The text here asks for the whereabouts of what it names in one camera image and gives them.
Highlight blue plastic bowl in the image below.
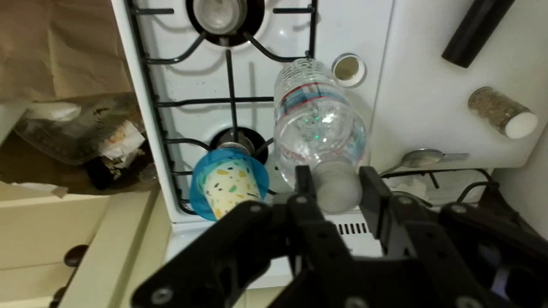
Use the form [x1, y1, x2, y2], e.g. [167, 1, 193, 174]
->
[186, 145, 272, 224]

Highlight grey spice shaker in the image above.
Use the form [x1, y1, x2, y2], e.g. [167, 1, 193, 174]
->
[465, 83, 541, 142]

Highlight round stove burner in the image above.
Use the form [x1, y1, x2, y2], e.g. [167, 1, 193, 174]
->
[184, 0, 265, 49]
[208, 126, 270, 159]

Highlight metal spoon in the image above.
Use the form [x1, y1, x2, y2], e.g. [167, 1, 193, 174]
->
[378, 147, 470, 176]

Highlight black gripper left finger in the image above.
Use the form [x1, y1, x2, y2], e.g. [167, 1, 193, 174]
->
[130, 164, 368, 308]

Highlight white stove cover board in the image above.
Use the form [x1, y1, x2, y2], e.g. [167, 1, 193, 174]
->
[368, 0, 548, 174]

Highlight black stove grate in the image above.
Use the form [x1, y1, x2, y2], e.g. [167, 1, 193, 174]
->
[378, 166, 517, 231]
[124, 0, 320, 215]

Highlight black cylinder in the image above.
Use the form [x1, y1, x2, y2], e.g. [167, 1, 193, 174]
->
[440, 0, 517, 70]

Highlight dark cabinet knob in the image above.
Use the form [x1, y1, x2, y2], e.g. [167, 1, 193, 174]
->
[46, 284, 68, 308]
[61, 243, 90, 268]

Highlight clear plastic trash container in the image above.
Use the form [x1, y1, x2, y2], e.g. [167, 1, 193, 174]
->
[11, 92, 147, 174]

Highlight small round jar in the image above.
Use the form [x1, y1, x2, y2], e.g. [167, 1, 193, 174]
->
[328, 51, 368, 89]

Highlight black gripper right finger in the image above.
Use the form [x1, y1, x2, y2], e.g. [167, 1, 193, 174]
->
[356, 164, 548, 308]

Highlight clear plastic water bottle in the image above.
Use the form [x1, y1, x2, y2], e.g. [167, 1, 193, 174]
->
[270, 56, 371, 215]

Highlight white gas stove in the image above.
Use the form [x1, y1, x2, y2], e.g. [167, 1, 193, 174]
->
[109, 0, 548, 290]

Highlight cream cabinet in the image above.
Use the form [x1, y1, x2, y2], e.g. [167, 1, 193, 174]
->
[0, 179, 174, 308]

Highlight brown paper bag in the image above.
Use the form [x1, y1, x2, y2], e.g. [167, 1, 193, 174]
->
[0, 0, 136, 106]

